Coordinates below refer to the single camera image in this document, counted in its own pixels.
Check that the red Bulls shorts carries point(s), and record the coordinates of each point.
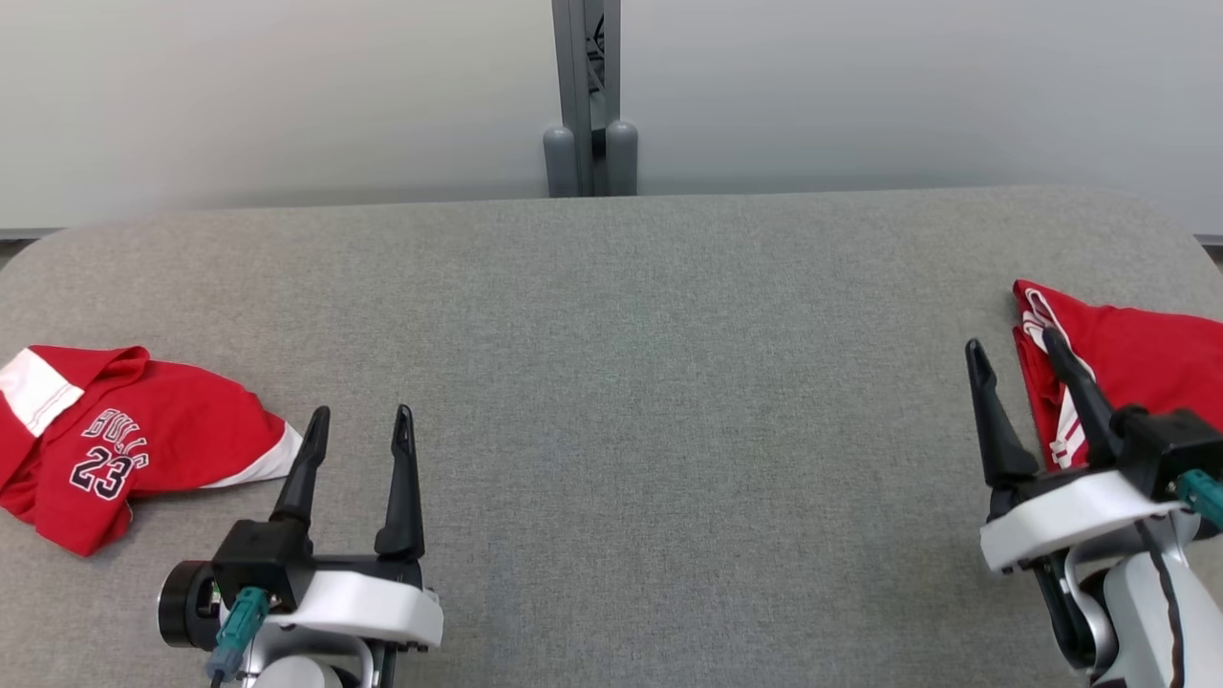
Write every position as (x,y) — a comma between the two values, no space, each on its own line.
(191,420)

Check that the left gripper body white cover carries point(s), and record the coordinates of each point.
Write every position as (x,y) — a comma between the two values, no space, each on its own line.
(363,602)

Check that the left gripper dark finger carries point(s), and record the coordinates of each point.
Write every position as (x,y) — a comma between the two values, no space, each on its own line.
(403,516)
(301,487)

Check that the grey cylindrical post foot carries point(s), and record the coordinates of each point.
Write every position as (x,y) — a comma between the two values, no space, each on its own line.
(622,161)
(560,162)

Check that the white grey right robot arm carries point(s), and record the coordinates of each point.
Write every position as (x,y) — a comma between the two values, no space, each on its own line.
(1127,612)

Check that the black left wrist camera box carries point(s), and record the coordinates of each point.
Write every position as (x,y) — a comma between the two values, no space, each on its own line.
(258,559)

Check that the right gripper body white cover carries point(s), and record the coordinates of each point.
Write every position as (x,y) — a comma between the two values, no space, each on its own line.
(1061,516)

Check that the grey metal frame post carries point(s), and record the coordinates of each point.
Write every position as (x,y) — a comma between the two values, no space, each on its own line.
(573,76)

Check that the red Bulls jersey shirt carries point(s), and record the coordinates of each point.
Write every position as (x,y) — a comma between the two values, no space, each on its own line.
(1156,363)

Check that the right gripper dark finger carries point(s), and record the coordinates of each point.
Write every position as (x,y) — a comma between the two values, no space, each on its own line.
(1003,449)
(1089,411)

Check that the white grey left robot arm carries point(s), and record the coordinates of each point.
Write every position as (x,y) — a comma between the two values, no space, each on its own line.
(306,669)

